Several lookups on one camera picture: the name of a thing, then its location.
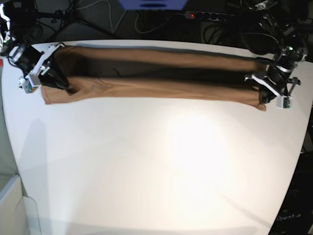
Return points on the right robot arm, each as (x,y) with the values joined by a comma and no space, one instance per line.
(20,55)

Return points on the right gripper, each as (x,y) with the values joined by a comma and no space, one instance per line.
(58,80)

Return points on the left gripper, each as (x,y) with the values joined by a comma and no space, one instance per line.
(284,88)

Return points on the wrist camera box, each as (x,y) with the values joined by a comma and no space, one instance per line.
(284,102)
(26,85)

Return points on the black tripod stand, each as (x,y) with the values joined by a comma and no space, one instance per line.
(69,17)

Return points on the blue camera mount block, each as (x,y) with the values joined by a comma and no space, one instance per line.
(153,4)

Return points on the brown T-shirt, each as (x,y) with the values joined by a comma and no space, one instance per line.
(154,72)

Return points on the black power strip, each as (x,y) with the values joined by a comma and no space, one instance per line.
(207,16)

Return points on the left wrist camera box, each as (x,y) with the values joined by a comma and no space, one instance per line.
(284,102)

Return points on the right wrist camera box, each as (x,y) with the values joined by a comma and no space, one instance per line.
(26,85)

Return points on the black OpenArm equipment case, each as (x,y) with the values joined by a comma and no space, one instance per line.
(295,216)

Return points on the white box at corner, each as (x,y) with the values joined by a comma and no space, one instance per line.
(18,213)

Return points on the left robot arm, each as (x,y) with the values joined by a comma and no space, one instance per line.
(276,19)

